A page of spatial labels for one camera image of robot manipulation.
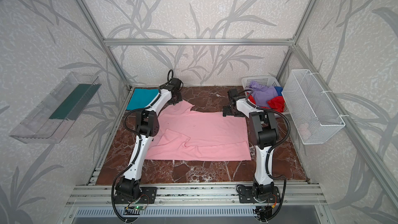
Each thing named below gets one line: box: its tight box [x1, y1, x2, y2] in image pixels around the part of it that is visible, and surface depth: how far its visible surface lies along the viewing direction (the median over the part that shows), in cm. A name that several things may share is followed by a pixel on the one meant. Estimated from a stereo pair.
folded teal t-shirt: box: [126, 88, 160, 110], surface depth 117 cm
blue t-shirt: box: [274, 86, 283, 96], surface depth 108 cm
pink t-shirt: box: [145, 100, 252, 161], surface depth 95 cm
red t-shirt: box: [246, 92, 285, 113], surface depth 101 cm
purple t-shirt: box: [245, 80, 279, 108], surface depth 112 cm
